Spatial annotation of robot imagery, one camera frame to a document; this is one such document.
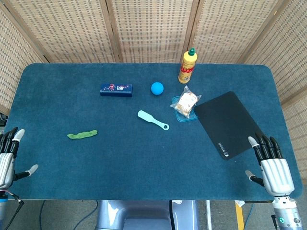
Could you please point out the blue ball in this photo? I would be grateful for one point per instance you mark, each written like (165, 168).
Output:
(157, 88)

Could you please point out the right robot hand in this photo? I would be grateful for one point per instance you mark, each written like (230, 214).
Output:
(275, 172)

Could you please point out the clear bag of snacks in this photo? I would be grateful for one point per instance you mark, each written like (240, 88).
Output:
(185, 102)

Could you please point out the yellow bottle with green cap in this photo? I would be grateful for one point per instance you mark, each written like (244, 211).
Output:
(187, 67)

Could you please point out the dark blue printed box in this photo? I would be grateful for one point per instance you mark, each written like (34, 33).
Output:
(116, 90)

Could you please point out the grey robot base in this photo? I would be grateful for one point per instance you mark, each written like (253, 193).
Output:
(147, 215)

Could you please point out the woven folding screen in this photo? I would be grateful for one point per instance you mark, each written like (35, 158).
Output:
(153, 28)

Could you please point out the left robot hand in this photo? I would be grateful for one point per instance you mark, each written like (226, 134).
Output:
(6, 159)

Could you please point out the blue square plastic lid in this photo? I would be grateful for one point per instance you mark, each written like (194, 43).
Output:
(180, 117)

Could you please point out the black mouse pad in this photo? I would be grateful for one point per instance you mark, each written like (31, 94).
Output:
(226, 124)

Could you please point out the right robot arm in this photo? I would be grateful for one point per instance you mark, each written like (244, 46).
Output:
(286, 213)

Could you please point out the light blue plastic spatula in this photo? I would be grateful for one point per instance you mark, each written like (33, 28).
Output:
(153, 120)

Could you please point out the dark teal table mat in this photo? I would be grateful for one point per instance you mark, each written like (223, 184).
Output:
(148, 148)

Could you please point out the white table leg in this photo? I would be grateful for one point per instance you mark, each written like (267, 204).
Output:
(208, 214)

